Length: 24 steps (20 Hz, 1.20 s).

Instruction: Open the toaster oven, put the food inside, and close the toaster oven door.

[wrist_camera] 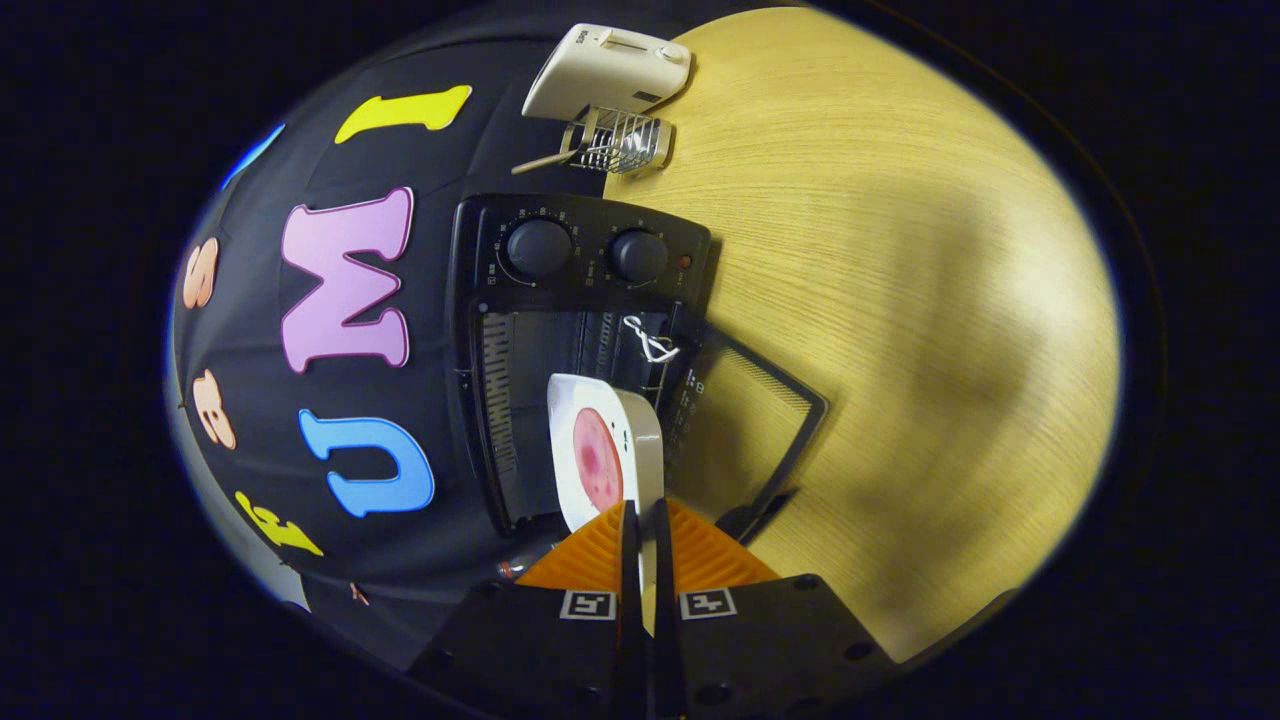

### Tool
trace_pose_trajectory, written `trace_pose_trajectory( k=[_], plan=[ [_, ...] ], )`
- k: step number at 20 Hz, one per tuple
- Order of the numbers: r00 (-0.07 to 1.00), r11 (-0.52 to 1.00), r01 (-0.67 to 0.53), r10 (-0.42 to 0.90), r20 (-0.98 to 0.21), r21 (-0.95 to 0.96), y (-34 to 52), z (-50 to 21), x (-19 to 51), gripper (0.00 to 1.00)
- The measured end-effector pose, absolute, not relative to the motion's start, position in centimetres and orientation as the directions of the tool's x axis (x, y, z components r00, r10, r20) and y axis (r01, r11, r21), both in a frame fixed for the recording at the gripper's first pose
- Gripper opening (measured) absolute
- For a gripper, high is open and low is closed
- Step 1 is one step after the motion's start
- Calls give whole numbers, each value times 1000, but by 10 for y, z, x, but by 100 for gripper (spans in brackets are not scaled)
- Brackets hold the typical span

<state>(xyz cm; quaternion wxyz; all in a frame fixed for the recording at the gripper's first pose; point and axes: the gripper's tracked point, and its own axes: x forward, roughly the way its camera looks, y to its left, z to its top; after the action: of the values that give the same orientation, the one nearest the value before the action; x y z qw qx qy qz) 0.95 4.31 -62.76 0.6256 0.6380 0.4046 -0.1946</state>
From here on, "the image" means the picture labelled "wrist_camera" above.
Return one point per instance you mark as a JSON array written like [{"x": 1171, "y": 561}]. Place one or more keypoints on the red meat slice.
[{"x": 598, "y": 460}]

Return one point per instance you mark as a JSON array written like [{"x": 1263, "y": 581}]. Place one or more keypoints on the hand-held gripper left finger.
[{"x": 630, "y": 640}]

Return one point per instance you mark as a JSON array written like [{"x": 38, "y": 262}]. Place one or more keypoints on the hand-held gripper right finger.
[{"x": 664, "y": 650}]

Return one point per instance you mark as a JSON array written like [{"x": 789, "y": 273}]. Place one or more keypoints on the wooden stick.
[{"x": 540, "y": 162}]

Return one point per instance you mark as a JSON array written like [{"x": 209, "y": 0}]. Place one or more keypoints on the black toaster oven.
[{"x": 580, "y": 255}]

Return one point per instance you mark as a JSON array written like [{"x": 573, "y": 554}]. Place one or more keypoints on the white square plate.
[{"x": 645, "y": 450}]

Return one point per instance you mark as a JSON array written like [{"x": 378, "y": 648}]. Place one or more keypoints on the black backdrop cloth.
[{"x": 250, "y": 340}]

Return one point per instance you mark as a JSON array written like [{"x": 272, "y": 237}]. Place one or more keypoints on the cream white bread toaster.
[{"x": 610, "y": 70}]

